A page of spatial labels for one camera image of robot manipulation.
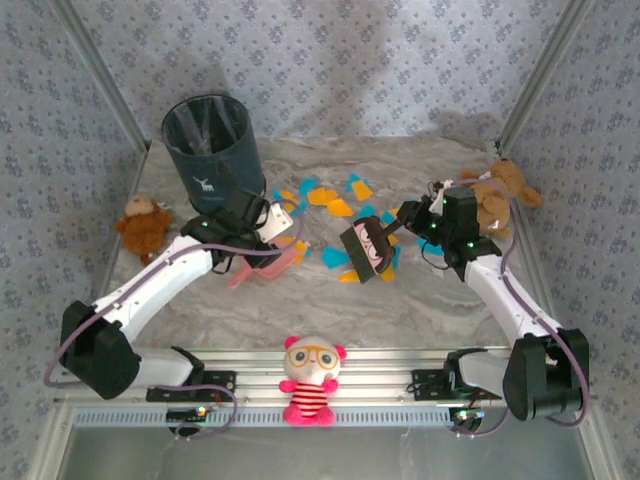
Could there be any small circuit board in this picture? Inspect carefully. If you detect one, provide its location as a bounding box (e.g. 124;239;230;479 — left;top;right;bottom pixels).
448;407;487;427
166;406;209;422

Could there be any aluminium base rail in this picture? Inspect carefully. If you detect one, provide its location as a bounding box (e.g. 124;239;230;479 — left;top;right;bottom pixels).
54;346;601;407

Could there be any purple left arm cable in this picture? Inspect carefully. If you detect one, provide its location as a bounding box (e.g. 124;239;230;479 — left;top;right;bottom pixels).
44;198;306;442

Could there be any aluminium side rail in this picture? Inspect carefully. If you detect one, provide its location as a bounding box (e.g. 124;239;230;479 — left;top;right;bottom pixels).
74;142;152;354
504;149;571;354

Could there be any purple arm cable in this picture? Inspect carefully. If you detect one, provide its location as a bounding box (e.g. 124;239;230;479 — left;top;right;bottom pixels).
452;179;594;440
44;198;306;442

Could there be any brown plush monkey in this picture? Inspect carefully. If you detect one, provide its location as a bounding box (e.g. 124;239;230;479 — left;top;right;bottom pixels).
114;194;175;267

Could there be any aluminium frame post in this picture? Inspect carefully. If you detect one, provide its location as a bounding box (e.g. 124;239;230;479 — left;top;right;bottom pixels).
499;0;596;146
49;0;151;151

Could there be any pink white plush doll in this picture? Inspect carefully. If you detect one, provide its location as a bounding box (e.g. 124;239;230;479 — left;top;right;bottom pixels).
278;335;349;428

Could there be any cartoon face hand brush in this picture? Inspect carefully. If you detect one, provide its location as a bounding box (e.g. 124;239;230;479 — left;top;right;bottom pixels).
338;215;404;286

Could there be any tan teddy bear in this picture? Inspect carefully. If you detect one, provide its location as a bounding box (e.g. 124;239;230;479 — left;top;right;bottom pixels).
459;158;544;240

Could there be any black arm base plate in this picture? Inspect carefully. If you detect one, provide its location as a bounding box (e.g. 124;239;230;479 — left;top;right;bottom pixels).
145;368;237;403
410;368;503;401

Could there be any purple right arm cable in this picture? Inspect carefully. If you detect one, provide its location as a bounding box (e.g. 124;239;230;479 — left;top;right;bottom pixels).
452;179;594;440

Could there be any grey slotted cable duct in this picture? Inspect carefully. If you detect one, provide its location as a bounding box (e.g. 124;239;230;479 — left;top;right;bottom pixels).
73;407;459;429

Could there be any pink dustpan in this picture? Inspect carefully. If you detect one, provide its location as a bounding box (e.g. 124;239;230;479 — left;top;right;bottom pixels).
227;235;307;292

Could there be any dark blue trash bin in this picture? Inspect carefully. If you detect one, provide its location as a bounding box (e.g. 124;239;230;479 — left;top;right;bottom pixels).
160;94;266;217

